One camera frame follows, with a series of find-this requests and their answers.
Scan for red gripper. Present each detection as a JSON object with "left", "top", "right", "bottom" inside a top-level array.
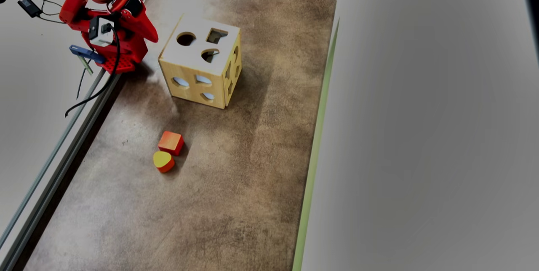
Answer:
[{"left": 110, "top": 0, "right": 159, "bottom": 44}]

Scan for red cube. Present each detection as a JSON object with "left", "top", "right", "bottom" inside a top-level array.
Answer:
[{"left": 158, "top": 131, "right": 184, "bottom": 156}]

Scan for wooden shape sorter box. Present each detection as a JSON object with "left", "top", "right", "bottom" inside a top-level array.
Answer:
[{"left": 158, "top": 13, "right": 243, "bottom": 110}]

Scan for blue clamp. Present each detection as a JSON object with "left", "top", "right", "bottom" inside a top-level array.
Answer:
[{"left": 69, "top": 45, "right": 106, "bottom": 76}]

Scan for black power adapter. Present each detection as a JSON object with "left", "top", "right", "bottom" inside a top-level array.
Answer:
[{"left": 17, "top": 0, "right": 43, "bottom": 18}]

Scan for orange rounded triangle block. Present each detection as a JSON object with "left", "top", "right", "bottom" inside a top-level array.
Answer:
[{"left": 152, "top": 151, "right": 176, "bottom": 174}]

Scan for thick black camera cable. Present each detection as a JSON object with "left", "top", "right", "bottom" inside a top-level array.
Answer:
[{"left": 64, "top": 23, "right": 122, "bottom": 118}]

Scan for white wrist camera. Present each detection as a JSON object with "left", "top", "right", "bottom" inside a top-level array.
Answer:
[{"left": 88, "top": 16, "right": 115, "bottom": 47}]

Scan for thin black hanging cable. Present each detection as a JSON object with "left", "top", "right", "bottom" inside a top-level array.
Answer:
[{"left": 76, "top": 68, "right": 86, "bottom": 99}]

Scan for thin black adapter cable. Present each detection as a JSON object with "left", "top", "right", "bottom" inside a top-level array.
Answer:
[{"left": 3, "top": 0, "right": 67, "bottom": 24}]

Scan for aluminium rail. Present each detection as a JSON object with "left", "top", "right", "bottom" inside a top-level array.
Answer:
[{"left": 0, "top": 67, "right": 123, "bottom": 271}]

